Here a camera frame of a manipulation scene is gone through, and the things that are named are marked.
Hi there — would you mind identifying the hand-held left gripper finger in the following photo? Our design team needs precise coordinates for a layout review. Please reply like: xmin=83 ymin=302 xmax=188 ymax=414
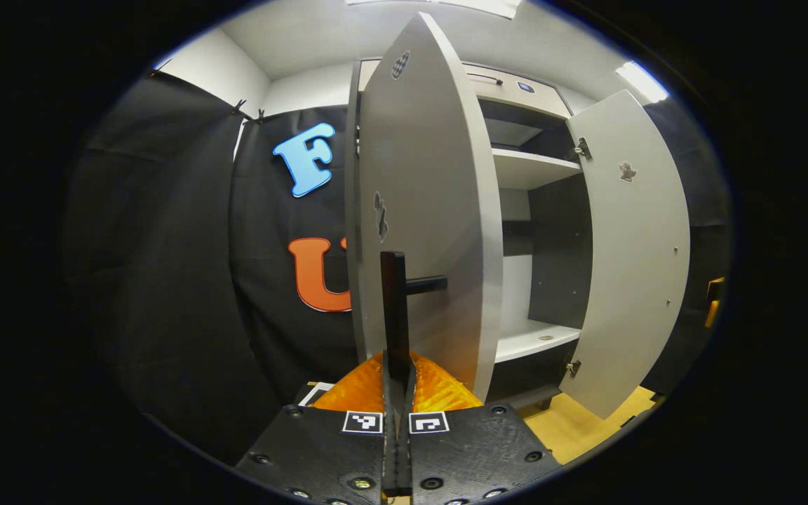
xmin=398 ymin=351 xmax=563 ymax=505
xmin=236 ymin=351 xmax=405 ymax=505

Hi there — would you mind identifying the black handle of checkered-sticker door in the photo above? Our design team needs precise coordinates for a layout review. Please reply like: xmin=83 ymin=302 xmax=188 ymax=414
xmin=380 ymin=251 xmax=448 ymax=383

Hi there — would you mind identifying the grey double-door shoe cabinet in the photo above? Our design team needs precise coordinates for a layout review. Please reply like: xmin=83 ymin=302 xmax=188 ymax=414
xmin=344 ymin=56 xmax=594 ymax=415

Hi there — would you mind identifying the cabinet door with checkered sticker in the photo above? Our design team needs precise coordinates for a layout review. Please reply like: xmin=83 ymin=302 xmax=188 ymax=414
xmin=356 ymin=11 xmax=504 ymax=404

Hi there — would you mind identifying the white cabinet shelf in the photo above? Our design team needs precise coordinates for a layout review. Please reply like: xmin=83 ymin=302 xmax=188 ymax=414
xmin=492 ymin=147 xmax=582 ymax=190
xmin=494 ymin=319 xmax=581 ymax=364

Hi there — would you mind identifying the grey cabinet drawer front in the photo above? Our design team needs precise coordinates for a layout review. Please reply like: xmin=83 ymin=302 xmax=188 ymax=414
xmin=358 ymin=60 xmax=573 ymax=119

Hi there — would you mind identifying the white flat box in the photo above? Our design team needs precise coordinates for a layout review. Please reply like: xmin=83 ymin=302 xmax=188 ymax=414
xmin=297 ymin=382 xmax=336 ymax=408

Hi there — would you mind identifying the small ceiling light panel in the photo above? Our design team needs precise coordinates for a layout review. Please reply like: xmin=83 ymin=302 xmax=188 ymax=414
xmin=614 ymin=61 xmax=669 ymax=105

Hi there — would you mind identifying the black backdrop cloth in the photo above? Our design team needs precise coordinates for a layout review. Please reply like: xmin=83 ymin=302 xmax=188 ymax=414
xmin=60 ymin=70 xmax=731 ymax=467

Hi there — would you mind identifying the large ceiling light panel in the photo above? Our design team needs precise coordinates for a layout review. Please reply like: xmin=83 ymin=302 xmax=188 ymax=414
xmin=345 ymin=0 xmax=521 ymax=20

